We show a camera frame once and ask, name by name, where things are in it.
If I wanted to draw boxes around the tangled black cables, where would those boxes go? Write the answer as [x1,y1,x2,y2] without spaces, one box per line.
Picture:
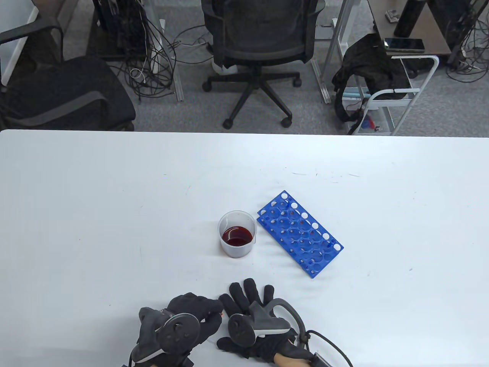
[109,8,216,103]
[445,0,489,83]

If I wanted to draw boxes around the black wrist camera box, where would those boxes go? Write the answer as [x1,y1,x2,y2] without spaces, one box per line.
[310,352,335,367]

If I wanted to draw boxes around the grey left hand controller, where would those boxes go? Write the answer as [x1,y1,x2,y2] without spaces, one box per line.
[132,307,201,363]

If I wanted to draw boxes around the grey hand controller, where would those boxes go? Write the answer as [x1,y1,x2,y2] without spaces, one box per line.
[228,298,308,348]
[132,307,201,363]

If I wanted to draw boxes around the black computer tower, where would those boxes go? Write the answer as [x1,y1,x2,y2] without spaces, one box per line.
[93,0,149,58]

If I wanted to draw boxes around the black mesh office chair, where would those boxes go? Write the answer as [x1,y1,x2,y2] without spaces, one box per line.
[201,0,326,129]

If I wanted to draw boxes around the blue test tube rack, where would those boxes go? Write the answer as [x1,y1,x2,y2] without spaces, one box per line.
[257,190,344,279]

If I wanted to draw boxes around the black bag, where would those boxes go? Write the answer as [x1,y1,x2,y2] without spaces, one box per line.
[332,34,414,124]

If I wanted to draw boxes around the dark brown side table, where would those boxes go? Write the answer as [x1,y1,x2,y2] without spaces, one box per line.
[368,0,452,58]

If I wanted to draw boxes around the blue and red item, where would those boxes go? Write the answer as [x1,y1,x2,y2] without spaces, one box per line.
[360,115,381,133]

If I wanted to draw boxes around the translucent plastic beaker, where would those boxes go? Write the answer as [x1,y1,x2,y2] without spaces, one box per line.
[218,210,257,258]

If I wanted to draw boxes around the person's right forearm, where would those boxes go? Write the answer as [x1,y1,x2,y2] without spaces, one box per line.
[274,352,314,367]

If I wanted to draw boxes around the dark red liquid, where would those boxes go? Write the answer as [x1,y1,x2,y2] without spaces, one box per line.
[222,226,253,247]

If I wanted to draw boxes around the black bottle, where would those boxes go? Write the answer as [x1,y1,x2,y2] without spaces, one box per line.
[393,0,426,37]

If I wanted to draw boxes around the white desk leg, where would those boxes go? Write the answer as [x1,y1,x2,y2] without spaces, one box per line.
[145,0,185,102]

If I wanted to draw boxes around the black padded office chair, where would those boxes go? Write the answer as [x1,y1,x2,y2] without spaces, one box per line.
[0,17,137,132]

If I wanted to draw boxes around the white metal desk frame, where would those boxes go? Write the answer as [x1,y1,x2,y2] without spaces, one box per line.
[311,0,369,104]

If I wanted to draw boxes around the person's right hand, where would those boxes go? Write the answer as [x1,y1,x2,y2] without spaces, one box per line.
[217,278,302,364]

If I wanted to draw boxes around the grey right hand controller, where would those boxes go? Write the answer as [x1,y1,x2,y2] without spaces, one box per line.
[228,298,308,348]

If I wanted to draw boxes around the person's left hand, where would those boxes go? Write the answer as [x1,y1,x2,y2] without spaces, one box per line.
[130,293,224,367]

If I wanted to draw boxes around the white metal cart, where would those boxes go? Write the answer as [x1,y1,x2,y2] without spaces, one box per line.
[342,55,440,136]

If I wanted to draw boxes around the black smartphone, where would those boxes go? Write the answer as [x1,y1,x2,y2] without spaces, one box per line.
[383,37,426,53]

